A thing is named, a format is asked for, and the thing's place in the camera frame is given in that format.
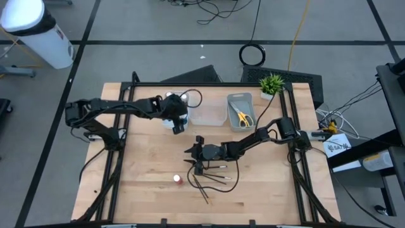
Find small green potted plant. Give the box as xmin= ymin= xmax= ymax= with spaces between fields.
xmin=258 ymin=73 xmax=285 ymax=101

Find yellow-handled scissors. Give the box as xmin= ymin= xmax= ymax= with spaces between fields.
xmin=230 ymin=101 xmax=254 ymax=128

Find white label sheet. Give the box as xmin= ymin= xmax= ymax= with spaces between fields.
xmin=322 ymin=132 xmax=352 ymax=158

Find thin gold-ferrule paintbrush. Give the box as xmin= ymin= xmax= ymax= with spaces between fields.
xmin=202 ymin=174 xmax=227 ymax=186

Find tangled black floor cables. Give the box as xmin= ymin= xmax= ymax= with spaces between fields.
xmin=159 ymin=0 xmax=254 ymax=25

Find black slanted panel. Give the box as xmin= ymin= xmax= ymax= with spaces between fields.
xmin=160 ymin=65 xmax=223 ymax=84

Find translucent plastic container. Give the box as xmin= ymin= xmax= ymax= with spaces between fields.
xmin=362 ymin=150 xmax=394 ymax=172

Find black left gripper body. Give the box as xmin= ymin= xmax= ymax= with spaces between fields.
xmin=156 ymin=94 xmax=190 ymax=127

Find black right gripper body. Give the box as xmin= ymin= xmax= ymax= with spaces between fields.
xmin=193 ymin=135 xmax=228 ymax=176

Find grey stand base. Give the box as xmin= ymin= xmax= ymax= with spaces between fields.
xmin=0 ymin=65 xmax=36 ymax=79

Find white trash can black liner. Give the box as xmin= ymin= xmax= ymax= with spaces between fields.
xmin=0 ymin=0 xmax=75 ymax=70

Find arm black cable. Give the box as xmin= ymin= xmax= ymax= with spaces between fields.
xmin=178 ymin=88 xmax=203 ymax=110
xmin=186 ymin=94 xmax=276 ymax=194

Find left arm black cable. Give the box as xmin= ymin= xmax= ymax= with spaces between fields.
xmin=178 ymin=88 xmax=203 ymax=110

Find long yellow cable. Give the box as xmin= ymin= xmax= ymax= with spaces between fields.
xmin=287 ymin=0 xmax=313 ymax=72

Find clear plastic bin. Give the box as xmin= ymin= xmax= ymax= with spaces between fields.
xmin=189 ymin=94 xmax=228 ymax=127

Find white paper sheet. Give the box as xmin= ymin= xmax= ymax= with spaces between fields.
xmin=332 ymin=160 xmax=362 ymax=174

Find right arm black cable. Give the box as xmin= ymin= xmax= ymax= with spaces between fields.
xmin=186 ymin=94 xmax=276 ymax=194

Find white plastic bin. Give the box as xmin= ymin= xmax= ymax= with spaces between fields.
xmin=162 ymin=90 xmax=191 ymax=131

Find black table frame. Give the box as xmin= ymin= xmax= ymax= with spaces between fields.
xmin=72 ymin=71 xmax=342 ymax=224

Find orange-bristle paintbrush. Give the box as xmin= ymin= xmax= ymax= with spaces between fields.
xmin=193 ymin=174 xmax=214 ymax=206

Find plain black-handled paintbrush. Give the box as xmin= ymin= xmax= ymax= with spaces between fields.
xmin=190 ymin=172 xmax=209 ymax=205

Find black caster foot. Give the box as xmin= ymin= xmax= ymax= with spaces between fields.
xmin=0 ymin=98 xmax=14 ymax=115

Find black equipment cart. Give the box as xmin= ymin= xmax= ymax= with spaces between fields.
xmin=327 ymin=56 xmax=405 ymax=219

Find white cable bundle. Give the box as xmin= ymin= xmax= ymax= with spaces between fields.
xmin=315 ymin=107 xmax=361 ymax=140

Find black cable with coil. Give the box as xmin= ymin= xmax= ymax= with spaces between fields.
xmin=239 ymin=0 xmax=266 ymax=67

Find grey plastic bin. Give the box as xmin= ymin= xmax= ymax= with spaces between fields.
xmin=227 ymin=92 xmax=258 ymax=132

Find lettered silver-ferrule paintbrush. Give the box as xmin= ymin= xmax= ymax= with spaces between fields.
xmin=202 ymin=172 xmax=232 ymax=181

